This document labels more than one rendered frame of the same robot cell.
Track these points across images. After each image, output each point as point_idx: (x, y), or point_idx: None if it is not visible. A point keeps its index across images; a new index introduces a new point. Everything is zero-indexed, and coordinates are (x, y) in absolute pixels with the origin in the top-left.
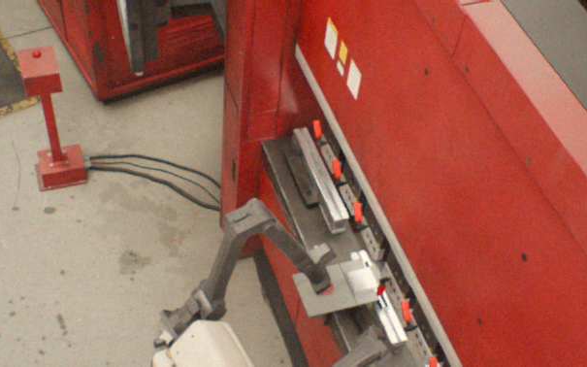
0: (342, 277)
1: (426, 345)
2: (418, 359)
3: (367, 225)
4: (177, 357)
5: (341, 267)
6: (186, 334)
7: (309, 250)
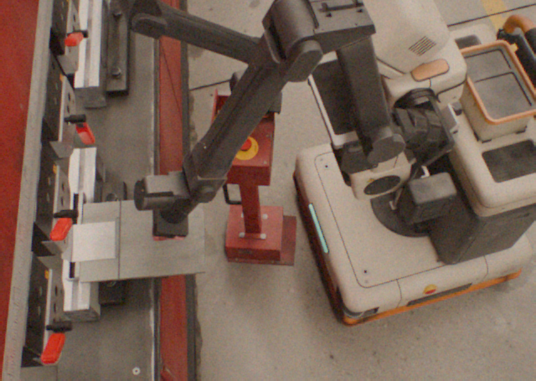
0: (124, 252)
1: (69, 11)
2: (27, 380)
3: (55, 213)
4: (441, 18)
5: (118, 270)
6: (430, 18)
7: (148, 368)
